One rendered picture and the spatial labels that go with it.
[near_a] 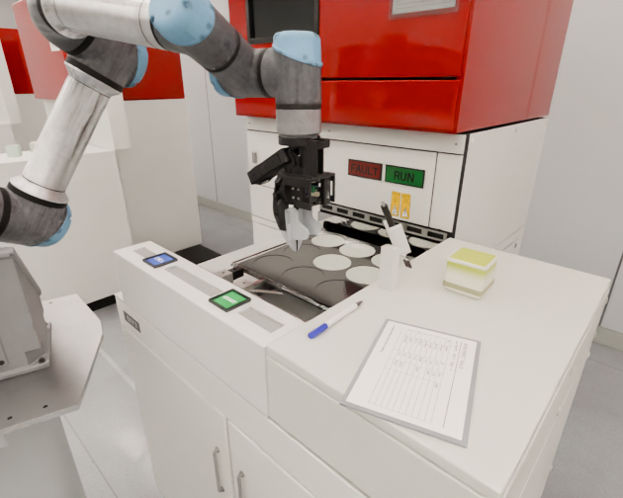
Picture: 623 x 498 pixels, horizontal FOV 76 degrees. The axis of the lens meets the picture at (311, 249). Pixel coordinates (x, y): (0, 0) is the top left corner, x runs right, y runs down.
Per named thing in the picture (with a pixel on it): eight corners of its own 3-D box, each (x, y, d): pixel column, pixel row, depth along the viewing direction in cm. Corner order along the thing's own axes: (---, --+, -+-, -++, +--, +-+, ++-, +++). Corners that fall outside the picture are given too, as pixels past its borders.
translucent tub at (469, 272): (456, 276, 81) (461, 245, 79) (493, 287, 77) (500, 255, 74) (440, 289, 76) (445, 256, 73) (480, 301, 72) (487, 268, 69)
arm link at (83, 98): (-37, 223, 86) (71, -12, 80) (36, 234, 99) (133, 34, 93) (-13, 251, 81) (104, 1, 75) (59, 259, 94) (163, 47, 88)
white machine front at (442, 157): (256, 219, 160) (250, 115, 145) (447, 284, 109) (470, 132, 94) (250, 220, 158) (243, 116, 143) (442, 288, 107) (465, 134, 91)
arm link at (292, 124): (266, 109, 65) (298, 107, 70) (267, 137, 66) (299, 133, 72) (301, 110, 60) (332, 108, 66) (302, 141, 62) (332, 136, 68)
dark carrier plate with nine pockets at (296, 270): (325, 231, 126) (325, 229, 126) (424, 262, 104) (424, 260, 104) (238, 265, 103) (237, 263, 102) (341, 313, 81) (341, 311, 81)
